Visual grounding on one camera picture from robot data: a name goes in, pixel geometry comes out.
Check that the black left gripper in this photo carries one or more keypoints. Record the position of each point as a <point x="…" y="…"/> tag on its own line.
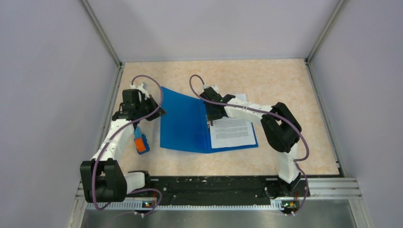
<point x="151" y="100"/>

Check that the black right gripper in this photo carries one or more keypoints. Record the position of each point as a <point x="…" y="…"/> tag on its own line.
<point x="211" y="117"/>

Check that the white printed paper files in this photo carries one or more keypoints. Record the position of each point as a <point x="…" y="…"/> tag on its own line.
<point x="232" y="134"/>

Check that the blue plastic folder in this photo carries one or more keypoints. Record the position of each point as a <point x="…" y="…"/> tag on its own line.
<point x="184" y="126"/>

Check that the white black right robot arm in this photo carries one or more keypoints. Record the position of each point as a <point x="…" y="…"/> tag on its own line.
<point x="280" y="127"/>

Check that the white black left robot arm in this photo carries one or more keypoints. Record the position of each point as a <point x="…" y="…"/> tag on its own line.
<point x="102" y="177"/>

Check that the blue orange stapler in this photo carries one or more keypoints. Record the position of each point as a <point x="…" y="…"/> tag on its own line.
<point x="140" y="141"/>

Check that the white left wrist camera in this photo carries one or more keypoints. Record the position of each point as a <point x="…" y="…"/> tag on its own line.
<point x="144" y="88"/>

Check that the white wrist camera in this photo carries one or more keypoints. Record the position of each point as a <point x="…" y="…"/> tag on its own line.
<point x="144" y="88"/>
<point x="214" y="87"/>

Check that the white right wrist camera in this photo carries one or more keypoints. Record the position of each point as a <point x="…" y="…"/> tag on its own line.
<point x="214" y="87"/>

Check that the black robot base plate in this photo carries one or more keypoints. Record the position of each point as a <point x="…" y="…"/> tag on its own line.
<point x="221" y="190"/>

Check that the white slotted cable duct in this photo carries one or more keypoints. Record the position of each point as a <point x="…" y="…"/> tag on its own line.
<point x="139" y="205"/>

